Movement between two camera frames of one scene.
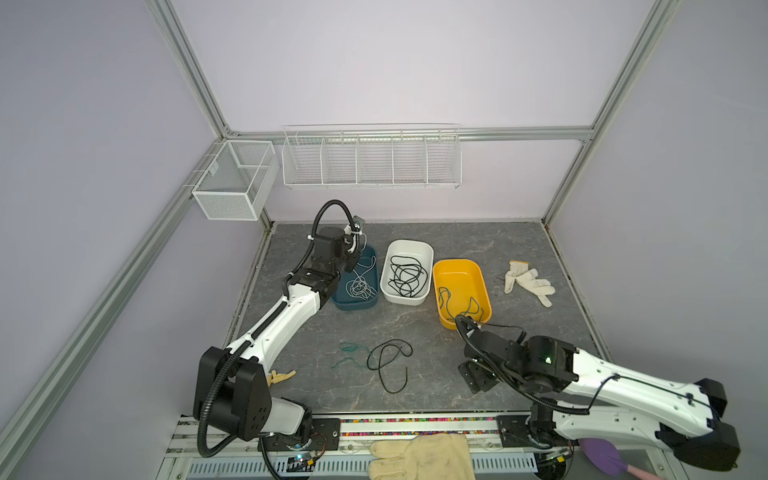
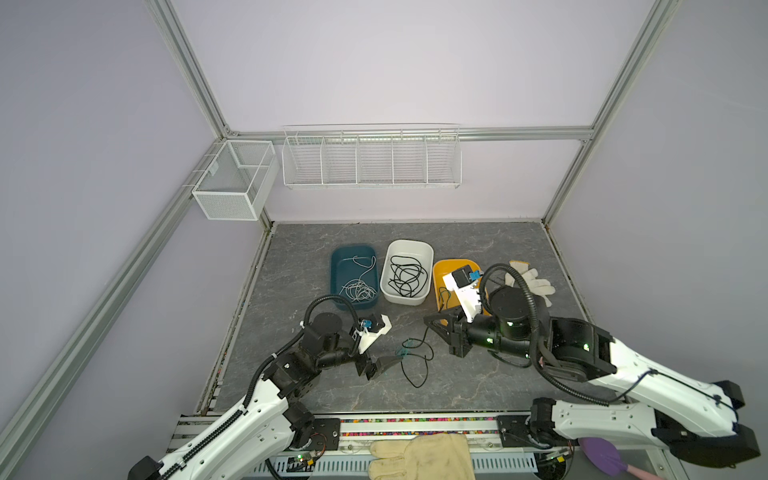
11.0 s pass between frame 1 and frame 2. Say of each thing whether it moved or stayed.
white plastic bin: stayed
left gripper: moved
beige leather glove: stayed
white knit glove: stayed
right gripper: moved
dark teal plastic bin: stayed
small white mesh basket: stayed
